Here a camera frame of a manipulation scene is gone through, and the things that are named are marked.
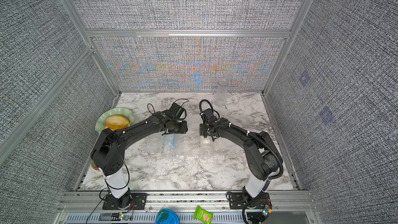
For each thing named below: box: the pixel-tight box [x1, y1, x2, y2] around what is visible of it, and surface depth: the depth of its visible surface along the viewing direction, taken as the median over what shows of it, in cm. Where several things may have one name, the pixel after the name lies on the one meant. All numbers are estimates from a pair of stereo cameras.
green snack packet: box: [192, 205, 214, 224], surface depth 70 cm
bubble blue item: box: [162, 133, 182, 159], surface depth 89 cm
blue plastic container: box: [154, 208, 180, 224], surface depth 63 cm
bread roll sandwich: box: [104, 114, 131, 131], surface depth 97 cm
